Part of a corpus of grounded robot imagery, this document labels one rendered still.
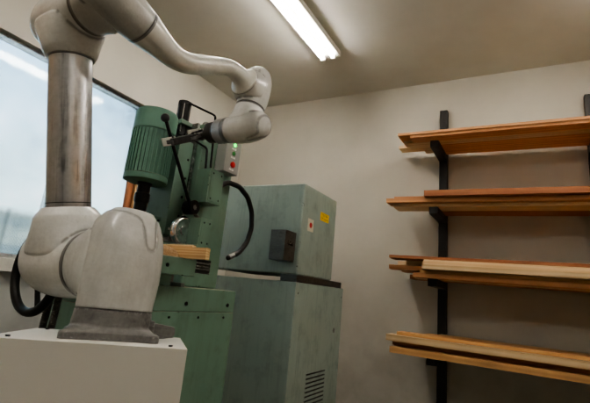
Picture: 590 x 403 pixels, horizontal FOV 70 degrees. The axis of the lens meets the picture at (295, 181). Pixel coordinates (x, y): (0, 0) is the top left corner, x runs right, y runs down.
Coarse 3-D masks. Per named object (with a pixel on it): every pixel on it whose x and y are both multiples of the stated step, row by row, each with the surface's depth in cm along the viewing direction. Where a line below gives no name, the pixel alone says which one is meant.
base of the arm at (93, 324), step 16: (80, 320) 82; (96, 320) 81; (112, 320) 82; (128, 320) 84; (144, 320) 87; (64, 336) 77; (80, 336) 78; (96, 336) 80; (112, 336) 81; (128, 336) 82; (144, 336) 83; (160, 336) 90
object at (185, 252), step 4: (176, 248) 153; (180, 248) 152; (184, 248) 151; (188, 248) 150; (192, 248) 149; (196, 248) 148; (200, 248) 147; (204, 248) 146; (208, 248) 146; (180, 252) 151; (184, 252) 150; (188, 252) 149; (192, 252) 148; (196, 252) 147; (200, 252) 146; (204, 252) 145; (208, 252) 146; (180, 256) 151; (184, 256) 150; (188, 256) 149; (192, 256) 148; (196, 256) 147; (200, 256) 146; (204, 256) 145; (208, 256) 146
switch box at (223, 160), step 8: (224, 144) 194; (232, 144) 196; (240, 144) 201; (224, 152) 193; (240, 152) 201; (216, 160) 194; (224, 160) 192; (232, 160) 195; (216, 168) 193; (224, 168) 191; (232, 168) 195
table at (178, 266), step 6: (162, 258) 140; (168, 258) 142; (174, 258) 145; (180, 258) 147; (186, 258) 150; (162, 264) 140; (168, 264) 142; (174, 264) 144; (180, 264) 147; (186, 264) 149; (192, 264) 152; (162, 270) 140; (168, 270) 142; (174, 270) 144; (180, 270) 147; (186, 270) 149; (192, 270) 151; (186, 276) 151; (192, 276) 151
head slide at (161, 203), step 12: (180, 144) 182; (192, 144) 189; (180, 156) 182; (168, 180) 180; (180, 180) 181; (156, 192) 182; (168, 192) 178; (180, 192) 181; (156, 204) 180; (168, 204) 176; (180, 204) 181; (168, 216) 175
